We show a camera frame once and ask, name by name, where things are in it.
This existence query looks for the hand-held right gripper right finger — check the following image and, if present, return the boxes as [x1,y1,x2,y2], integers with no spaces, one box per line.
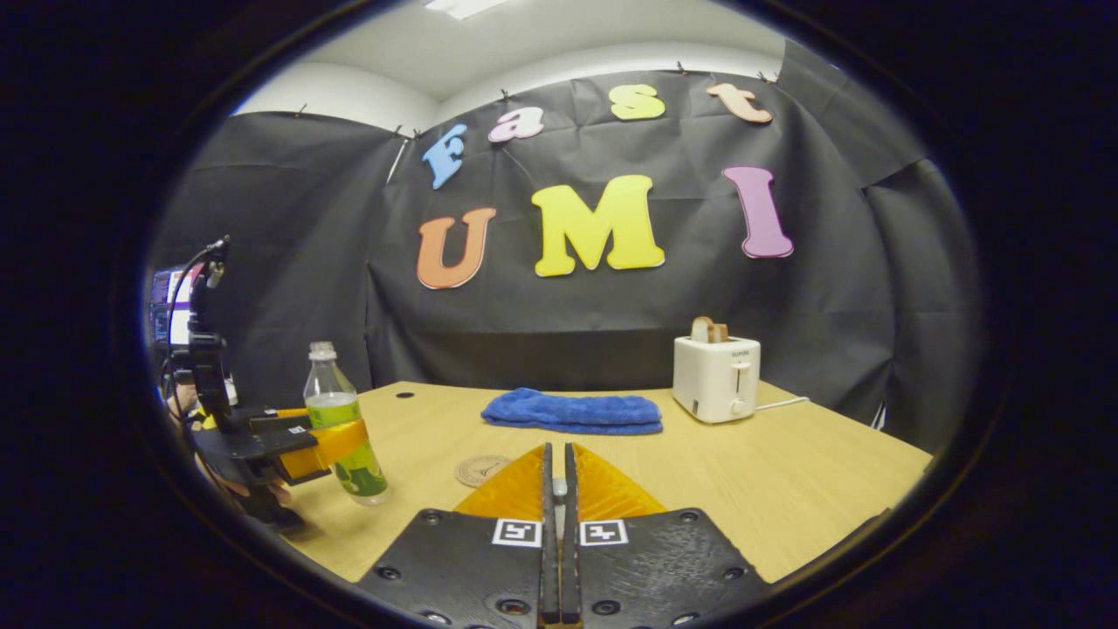
[563,443,775,629]

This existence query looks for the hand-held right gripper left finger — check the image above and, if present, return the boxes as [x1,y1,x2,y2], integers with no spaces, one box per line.
[358,443,561,629]

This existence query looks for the green label water bottle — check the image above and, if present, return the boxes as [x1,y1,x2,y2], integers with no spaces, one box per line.
[302,341,390,507]

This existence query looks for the round brown coaster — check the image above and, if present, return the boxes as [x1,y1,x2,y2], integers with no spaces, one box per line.
[454,454,515,488]

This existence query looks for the computer monitor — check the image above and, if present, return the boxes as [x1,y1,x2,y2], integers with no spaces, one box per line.
[150,266,207,347]

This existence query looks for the blue folded towel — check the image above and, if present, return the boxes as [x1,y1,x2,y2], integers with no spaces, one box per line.
[480,387,664,436]

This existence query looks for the white toaster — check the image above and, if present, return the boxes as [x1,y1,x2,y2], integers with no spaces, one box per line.
[673,335,762,425]

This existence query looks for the black backdrop cloth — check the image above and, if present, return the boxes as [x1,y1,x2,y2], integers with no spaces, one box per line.
[150,39,983,455]

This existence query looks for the ceiling light panel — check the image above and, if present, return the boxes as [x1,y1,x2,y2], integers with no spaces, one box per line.
[425,0,513,20]

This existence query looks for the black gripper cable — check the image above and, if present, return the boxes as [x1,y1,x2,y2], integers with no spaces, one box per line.
[162,238,230,372]

